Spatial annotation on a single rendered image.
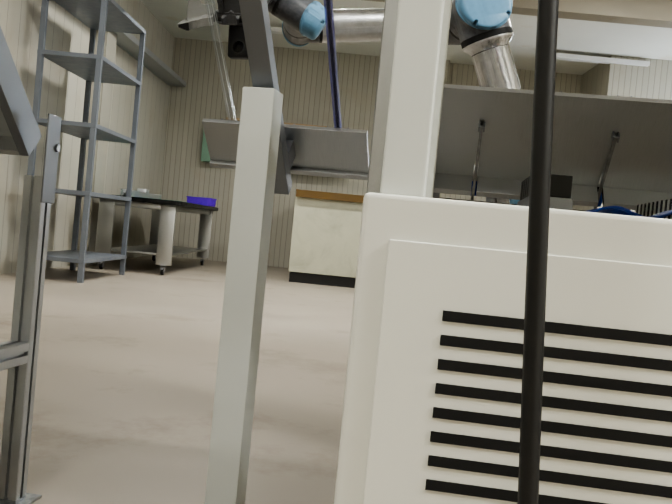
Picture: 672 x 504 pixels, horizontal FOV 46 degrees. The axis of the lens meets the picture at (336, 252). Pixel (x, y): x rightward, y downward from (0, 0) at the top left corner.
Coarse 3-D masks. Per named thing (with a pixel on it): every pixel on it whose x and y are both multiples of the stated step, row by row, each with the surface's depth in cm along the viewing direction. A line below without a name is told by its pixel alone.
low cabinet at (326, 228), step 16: (304, 192) 824; (320, 192) 824; (304, 208) 829; (320, 208) 829; (336, 208) 829; (352, 208) 828; (304, 224) 830; (320, 224) 830; (336, 224) 829; (352, 224) 829; (304, 240) 830; (320, 240) 830; (336, 240) 830; (352, 240) 829; (304, 256) 831; (320, 256) 830; (336, 256) 830; (352, 256) 830; (304, 272) 831; (320, 272) 831; (336, 272) 830; (352, 272) 830
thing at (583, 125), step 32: (448, 96) 133; (480, 96) 132; (512, 96) 131; (576, 96) 129; (608, 96) 129; (448, 128) 138; (512, 128) 136; (576, 128) 134; (608, 128) 133; (640, 128) 132; (448, 160) 143; (480, 160) 142; (512, 160) 141; (576, 160) 139; (640, 160) 137
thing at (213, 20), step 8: (208, 0) 143; (208, 8) 145; (208, 16) 146; (216, 16) 146; (216, 24) 147; (216, 32) 148; (216, 40) 149; (216, 48) 150; (216, 56) 152; (224, 56) 152; (224, 64) 153; (224, 72) 154; (224, 80) 155; (224, 88) 157; (224, 96) 158; (232, 104) 159; (232, 112) 160; (232, 120) 162
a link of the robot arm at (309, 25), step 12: (288, 0) 170; (300, 0) 170; (312, 0) 172; (276, 12) 172; (288, 12) 171; (300, 12) 170; (312, 12) 170; (288, 24) 174; (300, 24) 171; (312, 24) 171; (324, 24) 173; (300, 36) 180; (312, 36) 173
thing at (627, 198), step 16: (448, 176) 145; (464, 176) 145; (448, 192) 144; (464, 192) 143; (480, 192) 142; (496, 192) 142; (512, 192) 142; (576, 192) 142; (592, 192) 141; (608, 192) 141; (624, 192) 141; (640, 192) 141; (656, 192) 141
